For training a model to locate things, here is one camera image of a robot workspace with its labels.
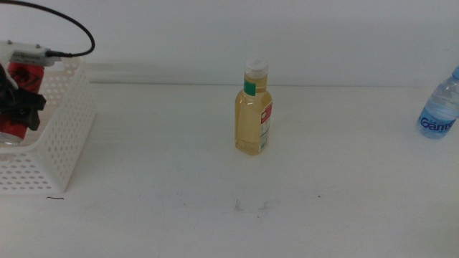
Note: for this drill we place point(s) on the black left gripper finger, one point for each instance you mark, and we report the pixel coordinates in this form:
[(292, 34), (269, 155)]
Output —
[(30, 105)]

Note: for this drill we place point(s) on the red cola can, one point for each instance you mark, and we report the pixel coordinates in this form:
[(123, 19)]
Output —
[(27, 77)]

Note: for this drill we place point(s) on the yellow tea bottle white cap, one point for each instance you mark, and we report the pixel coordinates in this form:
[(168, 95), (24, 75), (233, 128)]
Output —
[(251, 122)]

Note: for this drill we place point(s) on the clear water bottle blue label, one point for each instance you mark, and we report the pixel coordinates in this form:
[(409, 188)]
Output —
[(439, 114)]

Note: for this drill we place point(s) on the white perforated plastic basket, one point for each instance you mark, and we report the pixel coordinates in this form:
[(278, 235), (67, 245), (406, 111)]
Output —
[(61, 143)]

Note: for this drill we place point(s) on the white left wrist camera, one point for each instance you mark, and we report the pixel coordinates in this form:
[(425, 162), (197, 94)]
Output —
[(25, 53)]

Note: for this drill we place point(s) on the white wall trunking strip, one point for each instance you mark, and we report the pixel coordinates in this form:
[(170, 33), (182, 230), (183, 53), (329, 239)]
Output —
[(161, 73)]

